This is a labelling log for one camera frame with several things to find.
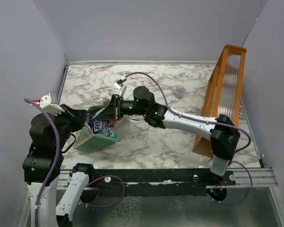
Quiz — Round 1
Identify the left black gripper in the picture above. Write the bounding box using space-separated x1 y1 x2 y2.
53 103 88 149

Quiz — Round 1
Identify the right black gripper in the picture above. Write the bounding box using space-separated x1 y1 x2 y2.
96 96 147 122

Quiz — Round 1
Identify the green paper gift bag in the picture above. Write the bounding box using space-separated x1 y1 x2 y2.
74 104 130 153

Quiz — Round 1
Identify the purple snack packet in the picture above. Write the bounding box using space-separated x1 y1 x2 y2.
87 114 113 134

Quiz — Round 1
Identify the teal snack packet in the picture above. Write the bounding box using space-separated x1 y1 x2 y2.
98 127 117 139

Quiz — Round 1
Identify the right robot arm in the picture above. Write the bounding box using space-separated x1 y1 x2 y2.
97 86 240 185

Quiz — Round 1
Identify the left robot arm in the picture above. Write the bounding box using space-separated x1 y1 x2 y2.
23 105 95 227

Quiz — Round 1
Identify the small clear plastic cup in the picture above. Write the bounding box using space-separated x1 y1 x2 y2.
174 86 186 99

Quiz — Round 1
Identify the orange wooden rack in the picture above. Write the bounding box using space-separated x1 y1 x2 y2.
192 44 247 158

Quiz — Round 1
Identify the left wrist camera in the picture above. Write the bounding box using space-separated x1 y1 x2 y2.
33 91 64 116

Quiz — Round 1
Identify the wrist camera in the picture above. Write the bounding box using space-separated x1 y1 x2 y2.
113 78 127 97
33 91 64 116

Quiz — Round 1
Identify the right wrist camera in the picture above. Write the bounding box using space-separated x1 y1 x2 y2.
113 78 127 97

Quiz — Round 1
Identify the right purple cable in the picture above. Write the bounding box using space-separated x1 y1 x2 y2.
125 71 254 206

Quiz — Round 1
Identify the purple cable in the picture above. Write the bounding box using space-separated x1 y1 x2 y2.
125 71 254 206
23 98 62 227

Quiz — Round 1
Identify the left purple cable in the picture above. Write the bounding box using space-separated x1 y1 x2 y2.
23 98 62 227

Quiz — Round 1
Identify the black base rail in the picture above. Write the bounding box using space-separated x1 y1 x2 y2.
75 166 235 198

